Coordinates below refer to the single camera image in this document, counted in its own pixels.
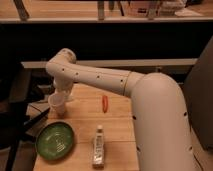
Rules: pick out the green ribbed bowl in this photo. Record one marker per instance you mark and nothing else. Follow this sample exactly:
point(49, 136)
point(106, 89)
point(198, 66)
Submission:
point(55, 141)

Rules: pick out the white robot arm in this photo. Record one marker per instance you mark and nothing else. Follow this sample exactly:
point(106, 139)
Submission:
point(160, 118)

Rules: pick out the red chili pepper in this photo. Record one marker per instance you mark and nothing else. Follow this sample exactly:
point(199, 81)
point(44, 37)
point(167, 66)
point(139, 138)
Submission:
point(104, 103)

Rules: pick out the black stand at left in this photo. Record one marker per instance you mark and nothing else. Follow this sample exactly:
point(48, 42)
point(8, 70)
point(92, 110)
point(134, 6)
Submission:
point(17, 90)

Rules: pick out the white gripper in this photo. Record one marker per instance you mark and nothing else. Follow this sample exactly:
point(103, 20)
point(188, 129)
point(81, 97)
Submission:
point(62, 86)

